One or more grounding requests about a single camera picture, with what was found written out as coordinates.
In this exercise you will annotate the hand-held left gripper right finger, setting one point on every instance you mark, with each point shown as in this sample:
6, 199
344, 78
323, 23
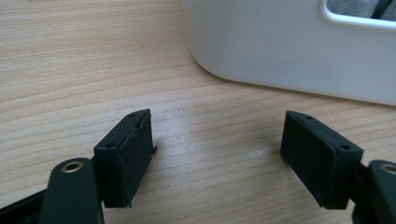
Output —
317, 161

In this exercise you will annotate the grey pants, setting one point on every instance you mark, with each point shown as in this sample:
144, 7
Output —
348, 7

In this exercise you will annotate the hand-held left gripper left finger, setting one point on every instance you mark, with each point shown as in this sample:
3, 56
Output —
124, 161

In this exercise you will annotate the white plastic basket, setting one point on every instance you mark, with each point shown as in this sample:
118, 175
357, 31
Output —
264, 43

